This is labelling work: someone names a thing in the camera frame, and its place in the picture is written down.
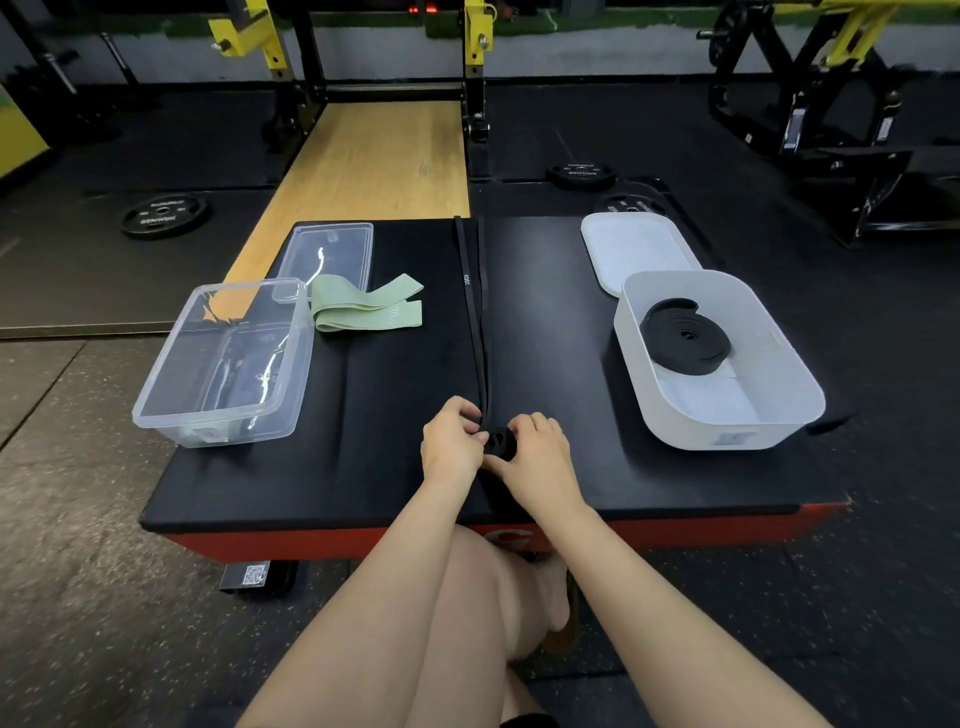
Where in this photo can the clear plastic container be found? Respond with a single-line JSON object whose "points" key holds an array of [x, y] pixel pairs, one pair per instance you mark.
{"points": [[217, 367]]}

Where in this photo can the person's left leg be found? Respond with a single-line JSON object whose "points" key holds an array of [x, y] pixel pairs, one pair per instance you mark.
{"points": [[465, 622]]}

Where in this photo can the white plastic lid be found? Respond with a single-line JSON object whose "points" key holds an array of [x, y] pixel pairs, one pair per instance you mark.
{"points": [[637, 251]]}

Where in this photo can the wide black resistance band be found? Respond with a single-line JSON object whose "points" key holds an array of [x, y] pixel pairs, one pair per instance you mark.
{"points": [[684, 337]]}

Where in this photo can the black upright bar holder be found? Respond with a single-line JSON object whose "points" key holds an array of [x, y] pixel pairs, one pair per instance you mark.
{"points": [[118, 60]]}

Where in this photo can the white plastic bin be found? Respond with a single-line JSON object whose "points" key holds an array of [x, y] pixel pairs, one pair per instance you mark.
{"points": [[772, 405]]}

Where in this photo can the person's right leg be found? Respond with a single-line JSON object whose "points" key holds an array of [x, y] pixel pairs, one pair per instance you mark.
{"points": [[519, 694]]}

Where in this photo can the wooden lifting platform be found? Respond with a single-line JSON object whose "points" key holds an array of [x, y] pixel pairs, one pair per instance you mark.
{"points": [[367, 165]]}

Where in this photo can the person's right forearm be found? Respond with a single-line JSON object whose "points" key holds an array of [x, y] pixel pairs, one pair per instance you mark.
{"points": [[675, 630]]}

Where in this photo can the person's right hand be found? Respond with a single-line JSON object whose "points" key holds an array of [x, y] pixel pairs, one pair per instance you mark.
{"points": [[540, 472]]}

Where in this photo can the black shorts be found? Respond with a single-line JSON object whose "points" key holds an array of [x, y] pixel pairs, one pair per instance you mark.
{"points": [[529, 721]]}

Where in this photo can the brown sandal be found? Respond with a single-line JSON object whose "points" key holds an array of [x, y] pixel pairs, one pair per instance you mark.
{"points": [[572, 622]]}

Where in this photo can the person's leg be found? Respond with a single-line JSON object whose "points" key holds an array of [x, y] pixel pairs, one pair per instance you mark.
{"points": [[465, 622], [519, 694]]}

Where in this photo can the person's left forearm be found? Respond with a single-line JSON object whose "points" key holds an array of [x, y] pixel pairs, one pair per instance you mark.
{"points": [[352, 622]]}

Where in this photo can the yellow black squat rack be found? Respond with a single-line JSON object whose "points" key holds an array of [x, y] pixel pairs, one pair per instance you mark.
{"points": [[472, 90]]}

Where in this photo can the clear plastic lid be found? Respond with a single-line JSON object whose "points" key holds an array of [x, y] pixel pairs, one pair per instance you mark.
{"points": [[326, 255]]}

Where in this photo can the black weight plate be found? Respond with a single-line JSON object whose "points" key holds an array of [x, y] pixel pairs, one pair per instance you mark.
{"points": [[631, 205], [166, 216], [581, 176]]}

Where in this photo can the black plyo platform red side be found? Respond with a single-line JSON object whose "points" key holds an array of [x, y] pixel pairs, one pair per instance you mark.
{"points": [[360, 450]]}

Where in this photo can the person's left hand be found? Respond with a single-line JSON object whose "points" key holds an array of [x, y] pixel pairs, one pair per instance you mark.
{"points": [[450, 450]]}

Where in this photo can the thin black resistance band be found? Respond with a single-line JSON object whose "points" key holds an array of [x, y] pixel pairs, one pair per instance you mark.
{"points": [[472, 322]]}

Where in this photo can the yellow black exercise machine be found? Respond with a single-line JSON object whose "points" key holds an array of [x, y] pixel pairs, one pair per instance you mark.
{"points": [[810, 97]]}

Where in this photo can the light green resistance band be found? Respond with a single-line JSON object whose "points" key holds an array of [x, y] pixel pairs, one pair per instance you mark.
{"points": [[204, 435], [364, 320], [349, 294]]}

